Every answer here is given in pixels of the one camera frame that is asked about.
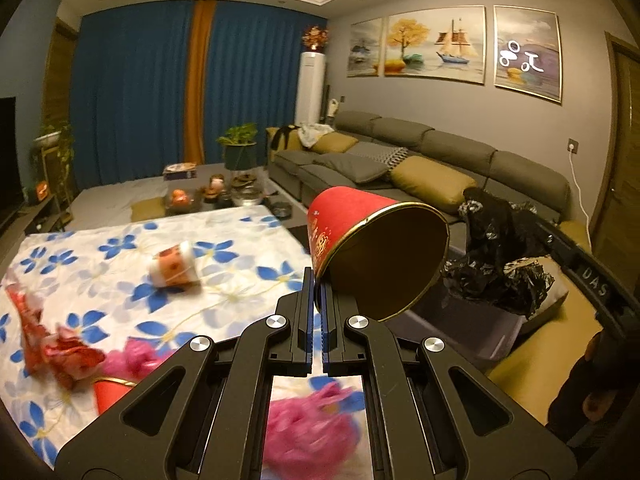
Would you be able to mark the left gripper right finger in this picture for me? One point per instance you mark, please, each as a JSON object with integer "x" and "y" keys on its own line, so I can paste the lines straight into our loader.
{"x": 431, "y": 413}

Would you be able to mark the floral blue white tablecloth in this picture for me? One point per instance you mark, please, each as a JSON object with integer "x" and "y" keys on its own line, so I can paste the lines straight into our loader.
{"x": 97, "y": 284}

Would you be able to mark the red snack wrapper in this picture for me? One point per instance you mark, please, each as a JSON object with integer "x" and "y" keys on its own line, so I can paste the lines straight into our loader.
{"x": 29, "y": 309}

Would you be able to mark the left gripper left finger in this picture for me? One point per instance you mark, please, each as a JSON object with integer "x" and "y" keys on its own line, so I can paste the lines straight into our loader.
{"x": 203, "y": 413}

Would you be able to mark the grey sectional sofa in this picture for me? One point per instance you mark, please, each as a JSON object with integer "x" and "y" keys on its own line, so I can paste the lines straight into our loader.
{"x": 500, "y": 173}

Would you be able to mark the crumpled red wrapper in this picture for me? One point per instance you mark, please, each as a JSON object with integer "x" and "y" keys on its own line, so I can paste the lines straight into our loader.
{"x": 70, "y": 360}

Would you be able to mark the white standing air conditioner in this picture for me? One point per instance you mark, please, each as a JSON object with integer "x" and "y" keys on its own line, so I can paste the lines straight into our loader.
{"x": 312, "y": 68}

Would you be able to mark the black plastic bag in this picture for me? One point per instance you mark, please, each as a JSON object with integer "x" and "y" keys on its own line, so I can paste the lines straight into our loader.
{"x": 493, "y": 268}

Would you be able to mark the left landscape painting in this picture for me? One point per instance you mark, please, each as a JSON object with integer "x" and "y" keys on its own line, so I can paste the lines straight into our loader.
{"x": 364, "y": 52}

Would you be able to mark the plant on stand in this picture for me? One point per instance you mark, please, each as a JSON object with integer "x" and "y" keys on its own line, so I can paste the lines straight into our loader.
{"x": 52, "y": 159}

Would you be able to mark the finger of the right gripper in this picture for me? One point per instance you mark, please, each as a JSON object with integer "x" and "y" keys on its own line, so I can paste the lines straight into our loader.
{"x": 559, "y": 246}

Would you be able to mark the red paper cup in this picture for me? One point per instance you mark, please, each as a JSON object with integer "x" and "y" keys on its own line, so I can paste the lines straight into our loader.
{"x": 109, "y": 390}
{"x": 384, "y": 253}

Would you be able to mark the sailboat tree painting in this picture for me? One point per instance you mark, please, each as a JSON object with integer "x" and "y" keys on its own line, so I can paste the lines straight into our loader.
{"x": 440, "y": 43}

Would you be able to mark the potted green plant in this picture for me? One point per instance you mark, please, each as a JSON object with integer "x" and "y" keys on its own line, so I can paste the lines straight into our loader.
{"x": 239, "y": 147}

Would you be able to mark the right purple painting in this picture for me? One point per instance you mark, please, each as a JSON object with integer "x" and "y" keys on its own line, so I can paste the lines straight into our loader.
{"x": 528, "y": 52}

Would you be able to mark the black television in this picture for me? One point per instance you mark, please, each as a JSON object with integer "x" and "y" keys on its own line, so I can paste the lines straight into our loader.
{"x": 11, "y": 190}

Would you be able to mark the tv cabinet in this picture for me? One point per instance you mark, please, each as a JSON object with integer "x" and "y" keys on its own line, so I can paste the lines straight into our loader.
{"x": 46, "y": 217}

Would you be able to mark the box on coffee table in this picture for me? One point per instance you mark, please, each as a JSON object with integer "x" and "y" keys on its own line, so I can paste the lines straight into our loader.
{"x": 180, "y": 171}

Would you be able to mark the mustard cushion far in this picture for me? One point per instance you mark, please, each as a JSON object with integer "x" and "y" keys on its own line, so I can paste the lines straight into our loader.
{"x": 334, "y": 142}

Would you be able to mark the blue curtain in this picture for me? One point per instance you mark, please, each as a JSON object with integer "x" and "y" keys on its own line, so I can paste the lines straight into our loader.
{"x": 161, "y": 82}

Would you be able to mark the pink plastic bag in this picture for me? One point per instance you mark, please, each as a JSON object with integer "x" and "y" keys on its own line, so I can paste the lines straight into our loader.
{"x": 311, "y": 431}

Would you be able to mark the orange curtain strip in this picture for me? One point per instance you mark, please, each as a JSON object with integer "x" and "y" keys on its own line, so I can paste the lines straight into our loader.
{"x": 194, "y": 91}

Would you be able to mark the grey plastic trash bin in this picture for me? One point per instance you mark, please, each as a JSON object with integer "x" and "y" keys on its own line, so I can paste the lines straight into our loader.
{"x": 481, "y": 332}

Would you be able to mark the grey cushion on seat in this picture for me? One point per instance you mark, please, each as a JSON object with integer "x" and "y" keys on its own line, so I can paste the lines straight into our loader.
{"x": 361, "y": 170}

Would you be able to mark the mustard cushion middle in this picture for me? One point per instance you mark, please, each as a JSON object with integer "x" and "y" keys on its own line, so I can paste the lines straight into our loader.
{"x": 435, "y": 184}

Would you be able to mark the mustard cushion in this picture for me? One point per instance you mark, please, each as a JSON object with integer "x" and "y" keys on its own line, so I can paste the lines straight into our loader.
{"x": 435, "y": 184}
{"x": 334, "y": 142}

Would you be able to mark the patterned cushion far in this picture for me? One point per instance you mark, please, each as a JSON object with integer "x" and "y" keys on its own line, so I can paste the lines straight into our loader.
{"x": 390, "y": 156}

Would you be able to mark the flower decoration on conditioner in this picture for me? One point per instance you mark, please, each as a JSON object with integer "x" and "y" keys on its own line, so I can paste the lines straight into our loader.
{"x": 315, "y": 39}

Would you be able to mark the wall socket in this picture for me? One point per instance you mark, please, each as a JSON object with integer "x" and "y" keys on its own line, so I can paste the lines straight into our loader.
{"x": 572, "y": 146}

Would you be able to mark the white cloth on sofa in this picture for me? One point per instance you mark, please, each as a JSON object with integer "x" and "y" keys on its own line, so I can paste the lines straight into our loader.
{"x": 310, "y": 134}

